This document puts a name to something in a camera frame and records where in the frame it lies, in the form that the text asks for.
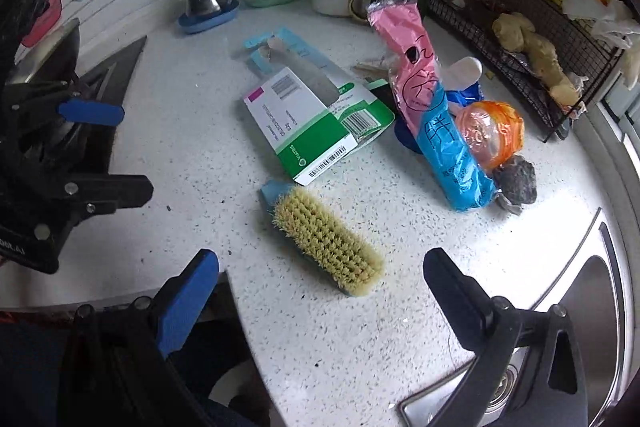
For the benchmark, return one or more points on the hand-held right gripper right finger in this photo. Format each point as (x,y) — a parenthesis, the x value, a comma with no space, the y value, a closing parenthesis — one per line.
(452,297)

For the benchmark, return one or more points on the blue wrapper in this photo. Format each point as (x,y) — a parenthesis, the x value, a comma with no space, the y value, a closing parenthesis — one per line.
(467,96)

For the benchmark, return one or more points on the blue saucer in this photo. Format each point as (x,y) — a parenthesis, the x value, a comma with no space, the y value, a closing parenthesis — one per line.
(200,26)

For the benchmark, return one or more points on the pale blue blister pack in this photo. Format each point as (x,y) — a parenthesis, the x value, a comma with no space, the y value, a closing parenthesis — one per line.
(295,44)

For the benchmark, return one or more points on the green and white carton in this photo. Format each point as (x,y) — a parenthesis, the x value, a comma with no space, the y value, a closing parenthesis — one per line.
(300,132)

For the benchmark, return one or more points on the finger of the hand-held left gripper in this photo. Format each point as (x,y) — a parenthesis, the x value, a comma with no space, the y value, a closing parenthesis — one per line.
(92,113)
(120,189)

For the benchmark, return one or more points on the large red wall sticker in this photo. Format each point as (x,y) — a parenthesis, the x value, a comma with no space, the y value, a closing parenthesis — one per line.
(45,19)

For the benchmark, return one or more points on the blue round lid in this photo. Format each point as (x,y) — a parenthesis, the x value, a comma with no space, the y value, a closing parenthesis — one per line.
(402,134)

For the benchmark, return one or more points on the grey rough stone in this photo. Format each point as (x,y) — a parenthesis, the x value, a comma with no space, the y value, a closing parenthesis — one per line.
(517,182)

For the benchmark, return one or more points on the clear disposable gloves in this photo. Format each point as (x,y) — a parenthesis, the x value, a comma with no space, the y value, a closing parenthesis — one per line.
(615,32)

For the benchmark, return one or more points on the orange plastic bag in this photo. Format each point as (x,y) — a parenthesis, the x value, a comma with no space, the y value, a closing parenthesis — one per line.
(492,132)

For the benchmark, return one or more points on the black gas stove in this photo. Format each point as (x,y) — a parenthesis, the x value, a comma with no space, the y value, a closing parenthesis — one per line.
(120,72)

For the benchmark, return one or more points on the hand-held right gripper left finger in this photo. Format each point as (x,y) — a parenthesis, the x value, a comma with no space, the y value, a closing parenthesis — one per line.
(185,302)

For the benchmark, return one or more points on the window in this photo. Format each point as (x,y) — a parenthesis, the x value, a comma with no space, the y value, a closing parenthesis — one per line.
(620,117)

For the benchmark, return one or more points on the ginger root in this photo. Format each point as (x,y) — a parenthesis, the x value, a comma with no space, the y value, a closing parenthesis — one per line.
(512,32)
(547,62)

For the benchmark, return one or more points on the yellow bristle scrub brush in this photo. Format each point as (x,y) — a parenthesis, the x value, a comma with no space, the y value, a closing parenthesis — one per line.
(325,237)

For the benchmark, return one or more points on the white plastic container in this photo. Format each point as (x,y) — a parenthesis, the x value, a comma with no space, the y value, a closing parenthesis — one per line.
(462,72)

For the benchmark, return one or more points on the stainless steel sink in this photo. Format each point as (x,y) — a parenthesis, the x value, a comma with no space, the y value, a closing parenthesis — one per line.
(590,307)

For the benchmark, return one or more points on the pink and blue plastic bag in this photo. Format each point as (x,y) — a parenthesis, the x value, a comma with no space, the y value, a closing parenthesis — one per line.
(440,142)

